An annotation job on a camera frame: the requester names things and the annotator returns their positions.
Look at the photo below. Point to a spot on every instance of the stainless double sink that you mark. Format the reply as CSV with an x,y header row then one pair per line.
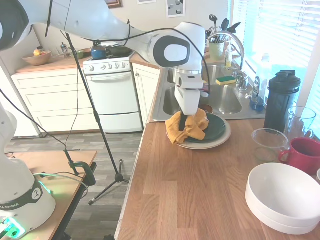
x,y
230,105

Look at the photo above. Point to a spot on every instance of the dark blue plate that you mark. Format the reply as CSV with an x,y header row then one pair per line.
x,y
215,125

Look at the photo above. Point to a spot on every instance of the white wall paper sheet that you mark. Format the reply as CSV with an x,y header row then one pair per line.
x,y
146,1

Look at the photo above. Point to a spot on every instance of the white oven stove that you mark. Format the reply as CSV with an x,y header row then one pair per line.
x,y
110,100

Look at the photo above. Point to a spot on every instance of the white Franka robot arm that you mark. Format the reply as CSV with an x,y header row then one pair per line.
x,y
100,22

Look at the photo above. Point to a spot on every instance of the green utensil crock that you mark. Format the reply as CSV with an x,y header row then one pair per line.
x,y
216,51

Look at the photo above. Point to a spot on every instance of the glass French press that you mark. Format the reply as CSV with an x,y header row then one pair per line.
x,y
65,51

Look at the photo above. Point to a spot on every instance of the yellow liquid soap bottle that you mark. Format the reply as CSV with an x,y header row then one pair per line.
x,y
228,58

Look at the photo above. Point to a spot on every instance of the yellow red apple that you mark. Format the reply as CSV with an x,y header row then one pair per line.
x,y
37,52

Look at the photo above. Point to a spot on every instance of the white wall poster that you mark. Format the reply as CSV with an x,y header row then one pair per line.
x,y
176,8

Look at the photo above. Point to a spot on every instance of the blue kettle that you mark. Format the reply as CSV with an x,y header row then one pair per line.
x,y
98,53

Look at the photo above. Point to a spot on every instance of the black spatula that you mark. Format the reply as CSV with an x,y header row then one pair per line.
x,y
225,23

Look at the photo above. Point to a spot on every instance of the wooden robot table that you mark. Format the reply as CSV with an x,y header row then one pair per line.
x,y
50,162

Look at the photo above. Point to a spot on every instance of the clear Dawn soap bottle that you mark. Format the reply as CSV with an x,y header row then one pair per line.
x,y
258,102

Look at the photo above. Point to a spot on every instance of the yellow cloth towel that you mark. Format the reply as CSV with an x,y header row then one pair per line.
x,y
175,130

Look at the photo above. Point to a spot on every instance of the white ceramic bowl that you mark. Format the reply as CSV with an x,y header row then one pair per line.
x,y
280,226
277,190

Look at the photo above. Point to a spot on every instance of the white window blind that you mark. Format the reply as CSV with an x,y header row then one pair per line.
x,y
275,30

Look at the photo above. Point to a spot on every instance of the black frying pan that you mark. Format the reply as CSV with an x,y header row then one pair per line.
x,y
120,51

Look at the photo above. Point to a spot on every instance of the large cream plate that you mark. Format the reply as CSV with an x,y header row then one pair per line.
x,y
216,143

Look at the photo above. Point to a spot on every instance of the white drawer cabinet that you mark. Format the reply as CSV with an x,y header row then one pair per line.
x,y
50,100

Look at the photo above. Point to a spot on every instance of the black floor tripod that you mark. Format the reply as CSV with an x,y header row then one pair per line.
x,y
96,115

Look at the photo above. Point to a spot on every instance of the wooden fruit bowl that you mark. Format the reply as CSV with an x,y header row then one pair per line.
x,y
36,60

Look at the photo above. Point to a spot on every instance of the red mug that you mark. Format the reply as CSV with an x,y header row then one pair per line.
x,y
305,157

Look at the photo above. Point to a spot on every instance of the dark metal clamp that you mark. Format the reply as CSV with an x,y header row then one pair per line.
x,y
87,172

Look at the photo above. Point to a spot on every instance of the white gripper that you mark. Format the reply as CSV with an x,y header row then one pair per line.
x,y
188,100

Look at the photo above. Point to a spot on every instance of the clear plastic cup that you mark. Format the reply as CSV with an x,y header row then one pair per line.
x,y
267,147

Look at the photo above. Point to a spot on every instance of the tall clear drinking glass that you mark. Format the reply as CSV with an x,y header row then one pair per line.
x,y
300,120

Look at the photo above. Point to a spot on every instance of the chrome faucet lever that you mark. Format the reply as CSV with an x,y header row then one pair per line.
x,y
241,81

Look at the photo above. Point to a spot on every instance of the white corner cabinet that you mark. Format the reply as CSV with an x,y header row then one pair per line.
x,y
145,95

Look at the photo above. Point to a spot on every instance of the brown bowl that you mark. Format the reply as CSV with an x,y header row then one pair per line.
x,y
207,108

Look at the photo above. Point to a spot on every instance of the black shaker bottle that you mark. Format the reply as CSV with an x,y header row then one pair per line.
x,y
280,105

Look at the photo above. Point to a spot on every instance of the chrome arched faucet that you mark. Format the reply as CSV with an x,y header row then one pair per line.
x,y
238,43

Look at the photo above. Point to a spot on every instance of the wooden framed picture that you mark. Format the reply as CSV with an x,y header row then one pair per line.
x,y
113,3

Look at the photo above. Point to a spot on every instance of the small pale ceramic cup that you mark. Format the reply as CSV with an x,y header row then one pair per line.
x,y
318,176

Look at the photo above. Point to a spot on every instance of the green yellow sponge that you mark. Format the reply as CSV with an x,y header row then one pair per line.
x,y
225,80

